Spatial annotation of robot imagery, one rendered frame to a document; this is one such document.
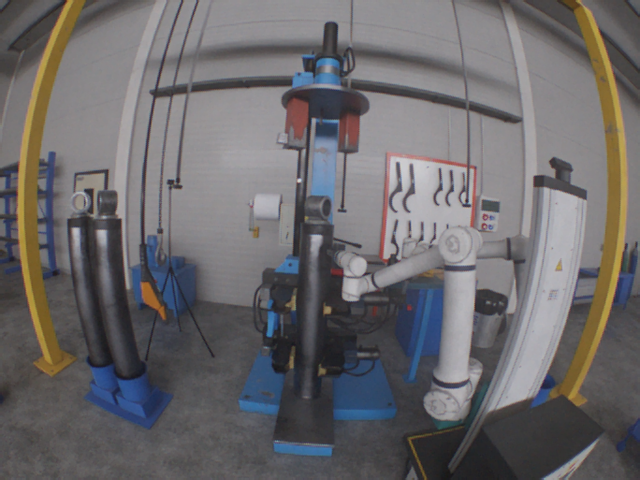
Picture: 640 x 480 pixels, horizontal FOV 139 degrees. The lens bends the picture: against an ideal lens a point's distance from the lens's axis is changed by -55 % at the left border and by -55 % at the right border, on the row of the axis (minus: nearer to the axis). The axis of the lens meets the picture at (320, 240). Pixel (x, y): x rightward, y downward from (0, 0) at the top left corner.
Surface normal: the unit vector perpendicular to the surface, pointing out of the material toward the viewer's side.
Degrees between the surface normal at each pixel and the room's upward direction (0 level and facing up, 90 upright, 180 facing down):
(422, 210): 90
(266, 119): 90
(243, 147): 90
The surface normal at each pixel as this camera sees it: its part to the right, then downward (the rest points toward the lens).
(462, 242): -0.72, -0.01
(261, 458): 0.07, -0.99
